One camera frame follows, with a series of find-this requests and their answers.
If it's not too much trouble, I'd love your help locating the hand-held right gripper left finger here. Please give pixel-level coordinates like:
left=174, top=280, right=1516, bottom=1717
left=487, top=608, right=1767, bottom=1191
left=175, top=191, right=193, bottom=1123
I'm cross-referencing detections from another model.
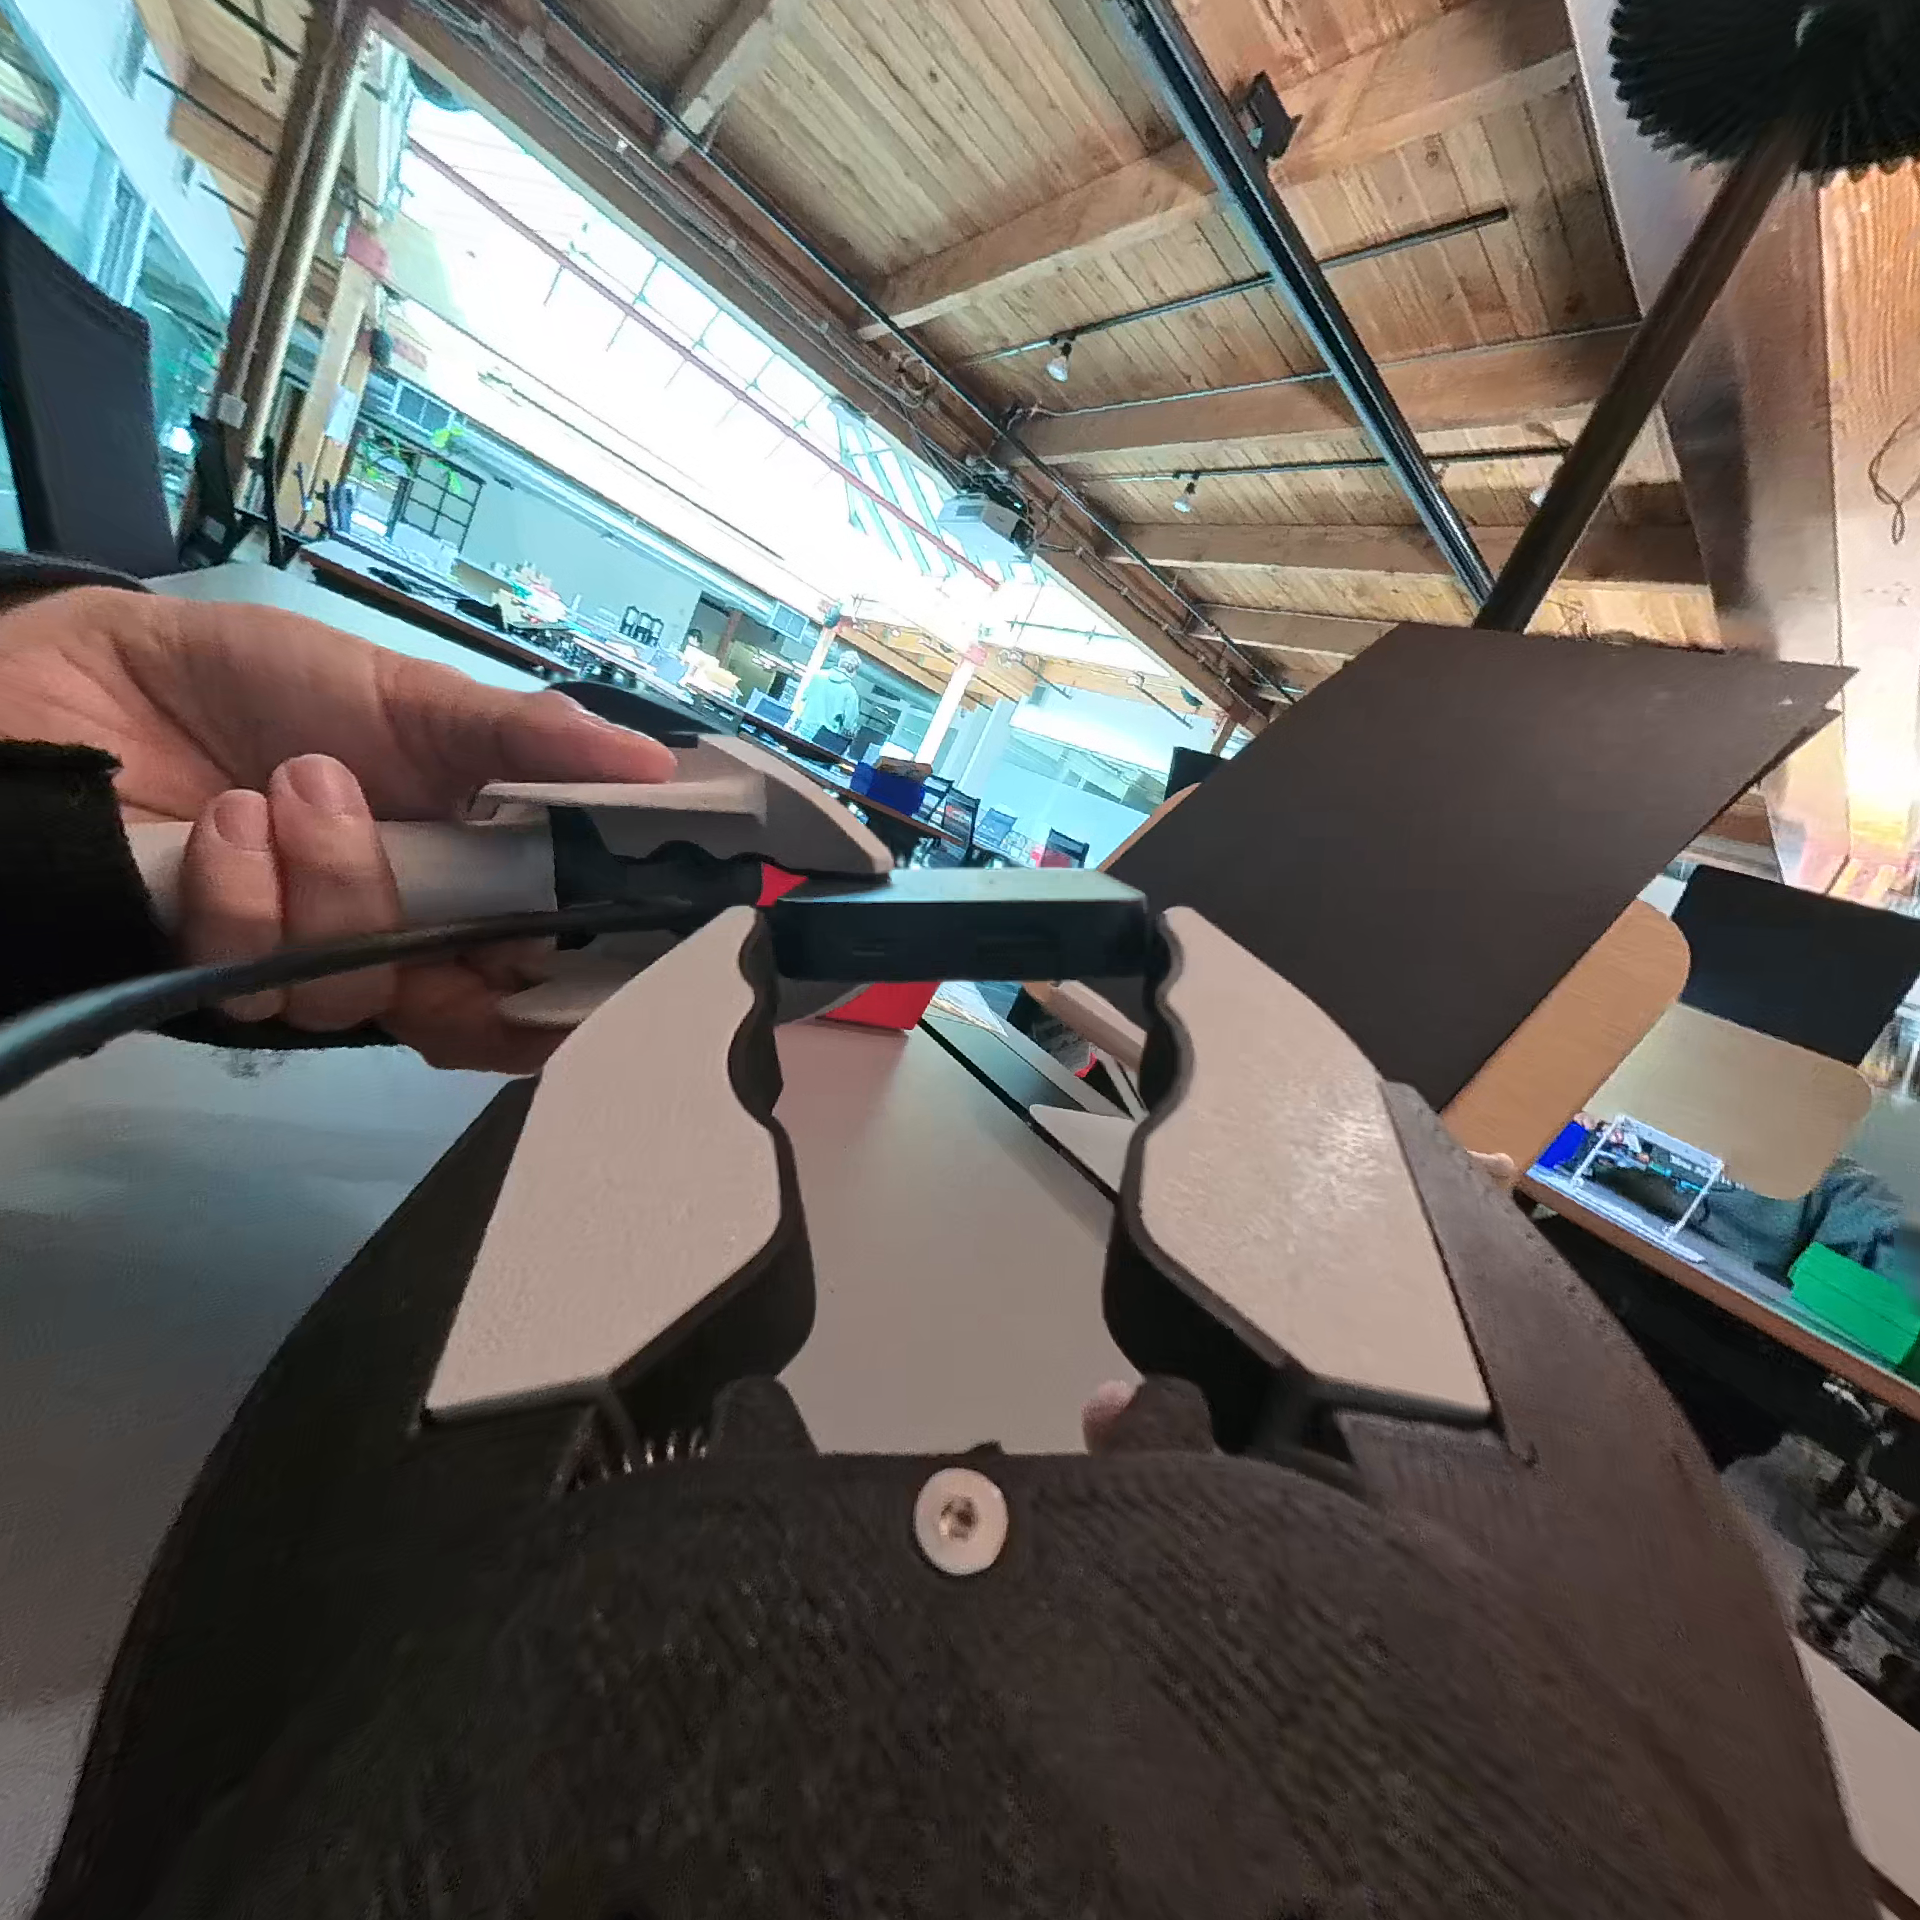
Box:
left=422, top=903, right=821, bottom=1424

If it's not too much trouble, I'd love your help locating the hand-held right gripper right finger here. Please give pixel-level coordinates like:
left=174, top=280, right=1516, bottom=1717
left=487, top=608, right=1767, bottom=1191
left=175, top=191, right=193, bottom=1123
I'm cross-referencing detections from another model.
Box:
left=1104, top=903, right=1497, bottom=1425

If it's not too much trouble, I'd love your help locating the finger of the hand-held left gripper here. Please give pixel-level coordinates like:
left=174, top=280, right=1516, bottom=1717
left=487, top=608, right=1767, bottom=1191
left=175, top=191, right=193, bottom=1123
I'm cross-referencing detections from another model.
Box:
left=468, top=732, right=895, bottom=881
left=495, top=937, right=707, bottom=1032

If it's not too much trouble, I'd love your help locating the red plastic bin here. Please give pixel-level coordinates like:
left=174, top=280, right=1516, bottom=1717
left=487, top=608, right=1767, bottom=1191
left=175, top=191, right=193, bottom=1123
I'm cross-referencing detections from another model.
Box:
left=757, top=860, right=941, bottom=1032

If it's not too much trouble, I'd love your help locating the grey desk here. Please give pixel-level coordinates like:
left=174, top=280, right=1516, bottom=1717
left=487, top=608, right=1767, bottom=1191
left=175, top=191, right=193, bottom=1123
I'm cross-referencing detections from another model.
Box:
left=0, top=982, right=1920, bottom=1920

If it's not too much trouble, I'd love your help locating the person's left hand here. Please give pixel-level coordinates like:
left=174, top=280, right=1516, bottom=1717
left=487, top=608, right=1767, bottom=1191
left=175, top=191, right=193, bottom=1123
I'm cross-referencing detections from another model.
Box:
left=0, top=585, right=681, bottom=1076

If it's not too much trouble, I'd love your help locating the table with wooden edge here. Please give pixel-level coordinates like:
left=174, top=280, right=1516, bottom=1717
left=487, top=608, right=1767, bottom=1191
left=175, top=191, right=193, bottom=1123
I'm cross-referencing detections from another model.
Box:
left=142, top=558, right=600, bottom=707
left=1521, top=1160, right=1920, bottom=1419

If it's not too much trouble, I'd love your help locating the wooden book stand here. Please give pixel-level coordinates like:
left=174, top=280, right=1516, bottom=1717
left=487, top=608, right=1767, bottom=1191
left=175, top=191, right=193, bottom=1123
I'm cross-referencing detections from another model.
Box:
left=1027, top=785, right=1694, bottom=1191

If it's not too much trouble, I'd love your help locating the clear acrylic stand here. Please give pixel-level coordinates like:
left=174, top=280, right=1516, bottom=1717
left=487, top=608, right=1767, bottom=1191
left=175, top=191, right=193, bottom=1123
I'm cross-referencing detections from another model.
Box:
left=1556, top=1111, right=1729, bottom=1249

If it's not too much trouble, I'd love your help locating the ceiling projector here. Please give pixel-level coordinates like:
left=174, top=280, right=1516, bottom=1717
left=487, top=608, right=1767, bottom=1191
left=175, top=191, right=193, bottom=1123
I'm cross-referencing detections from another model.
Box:
left=932, top=479, right=1039, bottom=552

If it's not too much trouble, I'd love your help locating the black board sheet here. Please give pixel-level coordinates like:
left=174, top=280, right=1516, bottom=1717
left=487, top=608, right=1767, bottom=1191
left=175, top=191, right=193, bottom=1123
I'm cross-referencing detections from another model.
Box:
left=1117, top=622, right=1855, bottom=1116

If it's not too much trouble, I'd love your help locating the beige chair back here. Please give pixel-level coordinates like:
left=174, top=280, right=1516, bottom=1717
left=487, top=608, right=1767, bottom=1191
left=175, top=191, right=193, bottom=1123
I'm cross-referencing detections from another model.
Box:
left=1585, top=998, right=1877, bottom=1204

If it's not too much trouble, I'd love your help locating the black monitor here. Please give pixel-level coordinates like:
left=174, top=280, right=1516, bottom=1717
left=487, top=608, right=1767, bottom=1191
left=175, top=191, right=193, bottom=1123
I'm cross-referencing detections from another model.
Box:
left=1668, top=864, right=1920, bottom=1070

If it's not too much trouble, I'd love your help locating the green storage bin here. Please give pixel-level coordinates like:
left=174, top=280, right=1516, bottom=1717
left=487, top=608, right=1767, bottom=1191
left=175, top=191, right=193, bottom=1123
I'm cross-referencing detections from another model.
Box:
left=1783, top=1239, right=1920, bottom=1379

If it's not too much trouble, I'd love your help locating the black partition panel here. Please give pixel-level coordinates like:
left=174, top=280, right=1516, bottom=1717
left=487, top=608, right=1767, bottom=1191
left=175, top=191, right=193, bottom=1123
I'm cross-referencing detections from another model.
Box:
left=0, top=200, right=177, bottom=579

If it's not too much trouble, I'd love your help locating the black floor lamp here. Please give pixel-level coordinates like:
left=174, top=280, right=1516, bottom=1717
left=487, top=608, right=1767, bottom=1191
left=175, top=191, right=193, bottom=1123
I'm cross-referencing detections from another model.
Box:
left=1475, top=0, right=1920, bottom=636

